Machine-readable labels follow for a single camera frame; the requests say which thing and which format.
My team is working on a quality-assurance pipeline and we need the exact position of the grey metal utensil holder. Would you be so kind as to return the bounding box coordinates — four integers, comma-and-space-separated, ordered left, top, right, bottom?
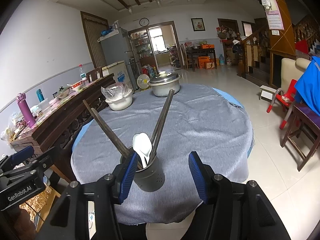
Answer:
133, 156, 165, 192

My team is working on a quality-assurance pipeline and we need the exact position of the white ceramic spoon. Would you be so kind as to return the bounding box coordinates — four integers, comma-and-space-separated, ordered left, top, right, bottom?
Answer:
132, 134, 147, 168
138, 133, 152, 165

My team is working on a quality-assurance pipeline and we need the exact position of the dark carved wooden sideboard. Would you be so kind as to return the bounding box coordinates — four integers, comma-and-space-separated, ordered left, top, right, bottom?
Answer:
10, 74, 115, 182

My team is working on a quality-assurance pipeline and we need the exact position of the grey table cloth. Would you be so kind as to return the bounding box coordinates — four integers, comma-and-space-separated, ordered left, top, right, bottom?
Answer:
71, 83, 253, 225

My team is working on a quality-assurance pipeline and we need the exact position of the purple thermos bottle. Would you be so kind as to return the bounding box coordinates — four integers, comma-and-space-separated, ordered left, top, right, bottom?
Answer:
16, 93, 36, 128

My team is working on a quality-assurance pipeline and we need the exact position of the teal water bottle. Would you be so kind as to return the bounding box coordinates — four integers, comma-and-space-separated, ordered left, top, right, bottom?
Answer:
36, 89, 44, 102

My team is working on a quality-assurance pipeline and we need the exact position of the white bowl with plastic bag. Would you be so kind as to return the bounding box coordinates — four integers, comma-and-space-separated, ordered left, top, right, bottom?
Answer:
101, 82, 133, 111

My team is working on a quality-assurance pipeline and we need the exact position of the blue round table cover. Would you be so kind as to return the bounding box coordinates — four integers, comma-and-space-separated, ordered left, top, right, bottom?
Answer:
72, 87, 245, 152

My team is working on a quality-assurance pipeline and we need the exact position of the metal pot with lid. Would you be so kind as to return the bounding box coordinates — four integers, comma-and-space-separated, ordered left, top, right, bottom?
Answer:
148, 71, 181, 97

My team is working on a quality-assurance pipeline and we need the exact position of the white chest freezer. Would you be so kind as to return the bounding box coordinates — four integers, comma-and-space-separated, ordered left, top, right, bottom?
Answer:
101, 61, 133, 88

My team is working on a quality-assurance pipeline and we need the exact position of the small white step stool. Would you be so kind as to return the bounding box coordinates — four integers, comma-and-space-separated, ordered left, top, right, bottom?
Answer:
259, 85, 276, 101

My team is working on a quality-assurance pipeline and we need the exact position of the dark wooden chair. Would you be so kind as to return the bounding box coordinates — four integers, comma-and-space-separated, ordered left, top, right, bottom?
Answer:
280, 103, 319, 172

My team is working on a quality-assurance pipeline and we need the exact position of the red plastic child chair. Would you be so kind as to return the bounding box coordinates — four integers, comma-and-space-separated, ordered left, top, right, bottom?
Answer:
266, 79, 297, 130

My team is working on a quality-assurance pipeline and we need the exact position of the grey refrigerator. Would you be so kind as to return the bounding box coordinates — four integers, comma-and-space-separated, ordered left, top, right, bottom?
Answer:
98, 28, 141, 90

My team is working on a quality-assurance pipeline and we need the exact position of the blue jacket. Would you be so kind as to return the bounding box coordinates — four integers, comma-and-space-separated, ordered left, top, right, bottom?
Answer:
295, 56, 320, 115

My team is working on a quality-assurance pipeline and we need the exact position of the beige sofa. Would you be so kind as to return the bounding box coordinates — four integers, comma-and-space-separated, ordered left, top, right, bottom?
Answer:
280, 58, 311, 91

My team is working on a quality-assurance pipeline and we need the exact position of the framed wall picture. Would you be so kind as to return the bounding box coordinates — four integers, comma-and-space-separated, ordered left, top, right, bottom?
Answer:
191, 18, 205, 31

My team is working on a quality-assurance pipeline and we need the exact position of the round wall clock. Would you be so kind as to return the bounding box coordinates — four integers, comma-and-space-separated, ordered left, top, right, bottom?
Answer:
139, 17, 150, 27

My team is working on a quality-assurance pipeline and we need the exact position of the wall calendar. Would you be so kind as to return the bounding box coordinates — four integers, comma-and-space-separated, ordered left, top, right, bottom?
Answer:
261, 0, 285, 30

